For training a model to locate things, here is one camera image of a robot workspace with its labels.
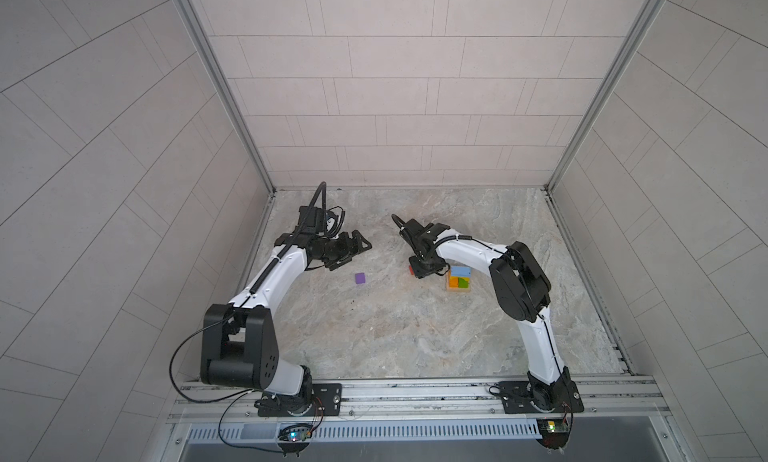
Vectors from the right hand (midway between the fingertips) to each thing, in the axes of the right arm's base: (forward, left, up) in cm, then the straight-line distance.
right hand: (421, 272), depth 96 cm
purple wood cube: (-2, +19, +2) cm, 20 cm away
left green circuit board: (-40, +32, +6) cm, 52 cm away
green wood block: (-7, -12, +5) cm, 15 cm away
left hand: (0, +16, +17) cm, 23 cm away
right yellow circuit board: (-43, -26, 0) cm, 51 cm away
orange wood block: (-6, -9, +4) cm, 12 cm away
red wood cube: (-4, +4, +9) cm, 11 cm away
